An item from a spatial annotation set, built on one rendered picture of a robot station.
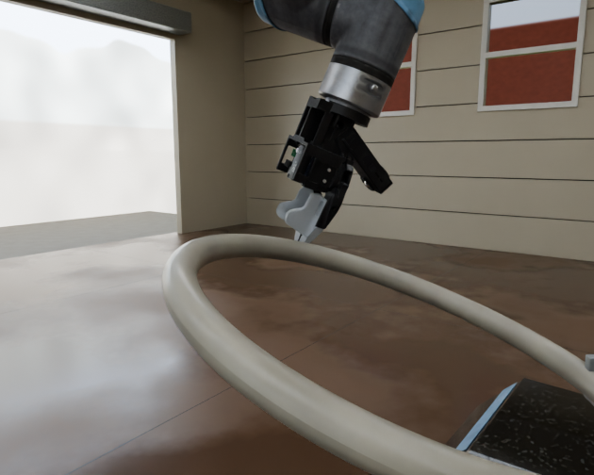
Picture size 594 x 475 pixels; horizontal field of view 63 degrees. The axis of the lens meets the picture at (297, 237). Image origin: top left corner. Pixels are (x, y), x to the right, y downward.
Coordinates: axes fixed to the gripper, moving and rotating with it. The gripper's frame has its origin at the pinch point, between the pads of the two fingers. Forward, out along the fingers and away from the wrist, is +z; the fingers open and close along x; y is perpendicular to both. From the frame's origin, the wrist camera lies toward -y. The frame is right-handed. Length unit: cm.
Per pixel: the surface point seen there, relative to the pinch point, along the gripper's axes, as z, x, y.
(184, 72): -32, -782, -102
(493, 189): -45, -440, -480
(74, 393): 163, -188, -7
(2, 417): 172, -174, 25
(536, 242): -3, -378, -528
